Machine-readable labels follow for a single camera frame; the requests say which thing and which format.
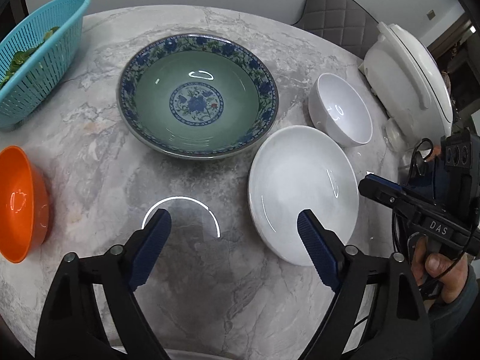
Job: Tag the clear plastic cup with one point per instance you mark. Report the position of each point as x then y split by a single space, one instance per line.
393 136

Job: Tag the dark blue appliance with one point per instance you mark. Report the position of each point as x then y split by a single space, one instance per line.
428 178

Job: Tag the right hand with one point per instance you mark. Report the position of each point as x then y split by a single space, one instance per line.
453 276

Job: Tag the green blue floral bowl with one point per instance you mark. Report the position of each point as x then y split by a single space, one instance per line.
197 96

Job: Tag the small white plate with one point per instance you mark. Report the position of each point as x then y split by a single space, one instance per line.
300 168

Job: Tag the green leafy vegetables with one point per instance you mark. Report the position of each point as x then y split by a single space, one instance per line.
20 57

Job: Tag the teal plastic colander basket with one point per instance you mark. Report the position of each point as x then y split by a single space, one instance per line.
39 75

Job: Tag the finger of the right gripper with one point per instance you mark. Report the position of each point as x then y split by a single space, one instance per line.
402 201

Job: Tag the right forearm grey sleeve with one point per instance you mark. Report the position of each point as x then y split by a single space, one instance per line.
455 326

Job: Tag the white rice cooker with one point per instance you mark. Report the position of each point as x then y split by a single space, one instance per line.
407 81

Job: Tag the grey quilted chair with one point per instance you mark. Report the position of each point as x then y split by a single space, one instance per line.
343 22

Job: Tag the small white rice bowl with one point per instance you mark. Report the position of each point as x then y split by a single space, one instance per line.
338 110

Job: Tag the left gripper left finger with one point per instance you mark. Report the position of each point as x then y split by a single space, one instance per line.
141 251

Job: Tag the orange plastic bowl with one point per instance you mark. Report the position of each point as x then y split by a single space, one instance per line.
25 206

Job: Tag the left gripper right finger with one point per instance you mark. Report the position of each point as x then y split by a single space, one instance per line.
332 259

